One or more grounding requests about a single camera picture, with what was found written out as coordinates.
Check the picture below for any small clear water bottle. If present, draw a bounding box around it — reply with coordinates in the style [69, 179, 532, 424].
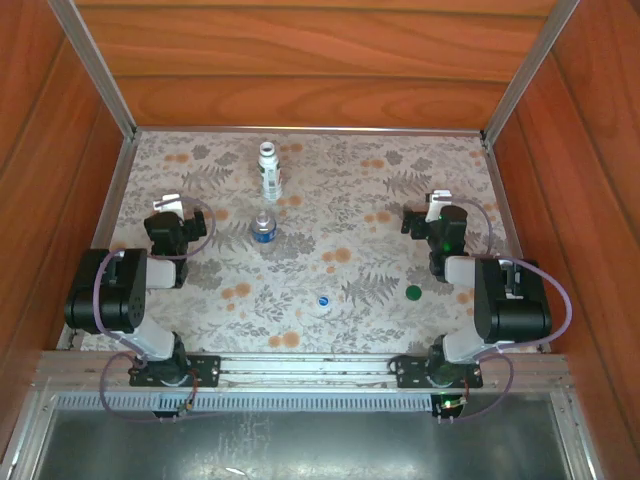
[250, 210, 279, 245]

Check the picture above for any white plastic drink bottle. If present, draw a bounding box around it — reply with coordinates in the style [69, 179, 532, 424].
[257, 141, 284, 204]

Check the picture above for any floral tablecloth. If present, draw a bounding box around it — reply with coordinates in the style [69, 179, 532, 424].
[59, 130, 546, 354]

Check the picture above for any power connector with green light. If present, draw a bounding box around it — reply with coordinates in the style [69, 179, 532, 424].
[433, 372, 471, 426]

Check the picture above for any grey metal sheet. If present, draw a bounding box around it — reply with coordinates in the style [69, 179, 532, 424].
[34, 409, 571, 480]

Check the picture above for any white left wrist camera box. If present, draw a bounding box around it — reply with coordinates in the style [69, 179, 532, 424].
[152, 193, 185, 212]

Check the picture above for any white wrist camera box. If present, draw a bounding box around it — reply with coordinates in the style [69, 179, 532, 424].
[424, 189, 454, 222]
[152, 193, 185, 212]

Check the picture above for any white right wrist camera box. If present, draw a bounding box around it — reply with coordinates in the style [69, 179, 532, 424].
[424, 189, 454, 222]

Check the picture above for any aluminium table side rail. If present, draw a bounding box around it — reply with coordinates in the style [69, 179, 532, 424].
[55, 137, 139, 351]
[482, 139, 554, 354]

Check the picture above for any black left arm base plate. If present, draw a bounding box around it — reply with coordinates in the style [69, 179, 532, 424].
[128, 353, 222, 389]

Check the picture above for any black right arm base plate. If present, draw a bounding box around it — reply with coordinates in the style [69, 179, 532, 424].
[394, 354, 484, 390]

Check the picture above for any aluminium frame crossbar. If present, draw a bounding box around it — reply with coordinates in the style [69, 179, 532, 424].
[134, 125, 486, 137]

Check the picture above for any aluminium frame post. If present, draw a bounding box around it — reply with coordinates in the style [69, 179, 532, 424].
[480, 0, 584, 144]
[47, 0, 139, 141]

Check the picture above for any red black power wire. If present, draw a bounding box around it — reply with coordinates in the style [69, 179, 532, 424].
[177, 367, 201, 417]

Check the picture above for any aluminium mounting rail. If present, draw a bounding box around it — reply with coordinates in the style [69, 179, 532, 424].
[32, 349, 571, 391]

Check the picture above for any grey slotted cable duct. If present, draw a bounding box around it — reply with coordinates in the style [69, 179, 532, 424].
[49, 390, 435, 414]

